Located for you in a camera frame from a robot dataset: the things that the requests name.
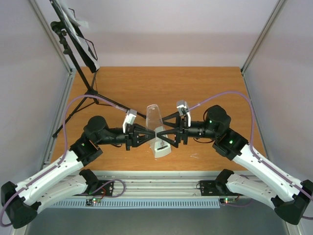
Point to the white sheet music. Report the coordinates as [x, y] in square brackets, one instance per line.
[70, 13]

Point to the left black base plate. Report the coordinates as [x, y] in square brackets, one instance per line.
[104, 187]

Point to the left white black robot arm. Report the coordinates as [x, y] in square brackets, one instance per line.
[84, 151]

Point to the grey slotted cable duct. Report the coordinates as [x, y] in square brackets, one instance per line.
[133, 203]

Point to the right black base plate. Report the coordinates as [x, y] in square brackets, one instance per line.
[208, 188]

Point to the right small circuit board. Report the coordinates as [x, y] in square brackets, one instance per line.
[227, 200]

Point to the small circuit board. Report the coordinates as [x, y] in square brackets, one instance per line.
[93, 201]
[227, 200]

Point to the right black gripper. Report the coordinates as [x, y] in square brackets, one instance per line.
[183, 131]

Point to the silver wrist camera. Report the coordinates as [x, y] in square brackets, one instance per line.
[129, 119]
[184, 111]

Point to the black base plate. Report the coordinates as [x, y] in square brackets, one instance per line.
[104, 187]
[208, 188]

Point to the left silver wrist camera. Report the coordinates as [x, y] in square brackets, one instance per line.
[129, 119]

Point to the black music stand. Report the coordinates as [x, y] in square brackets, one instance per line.
[63, 29]

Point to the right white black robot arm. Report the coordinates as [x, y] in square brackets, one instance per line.
[288, 196]

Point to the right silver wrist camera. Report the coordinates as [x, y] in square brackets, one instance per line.
[184, 111]

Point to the white metronome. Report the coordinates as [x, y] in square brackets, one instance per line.
[159, 148]

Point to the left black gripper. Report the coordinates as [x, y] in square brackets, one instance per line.
[131, 136]

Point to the left small circuit board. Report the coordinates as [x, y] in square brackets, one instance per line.
[93, 201]

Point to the aluminium frame rail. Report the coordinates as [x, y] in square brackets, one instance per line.
[156, 182]

